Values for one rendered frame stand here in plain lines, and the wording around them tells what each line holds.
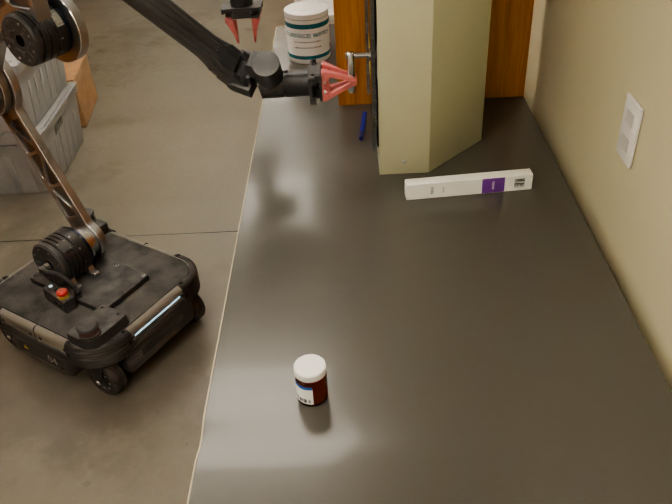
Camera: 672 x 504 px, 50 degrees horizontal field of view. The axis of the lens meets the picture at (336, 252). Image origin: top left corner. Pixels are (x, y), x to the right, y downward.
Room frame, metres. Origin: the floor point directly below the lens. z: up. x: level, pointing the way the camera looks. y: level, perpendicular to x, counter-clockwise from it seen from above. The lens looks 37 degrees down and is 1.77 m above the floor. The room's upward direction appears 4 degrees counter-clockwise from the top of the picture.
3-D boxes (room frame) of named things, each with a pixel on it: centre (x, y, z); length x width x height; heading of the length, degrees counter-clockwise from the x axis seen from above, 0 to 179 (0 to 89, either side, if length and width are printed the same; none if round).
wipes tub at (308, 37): (2.12, 0.04, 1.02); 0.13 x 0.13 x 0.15
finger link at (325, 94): (1.45, -0.02, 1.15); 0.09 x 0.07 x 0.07; 87
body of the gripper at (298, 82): (1.45, 0.05, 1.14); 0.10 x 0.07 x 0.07; 177
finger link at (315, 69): (1.44, -0.02, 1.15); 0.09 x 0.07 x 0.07; 87
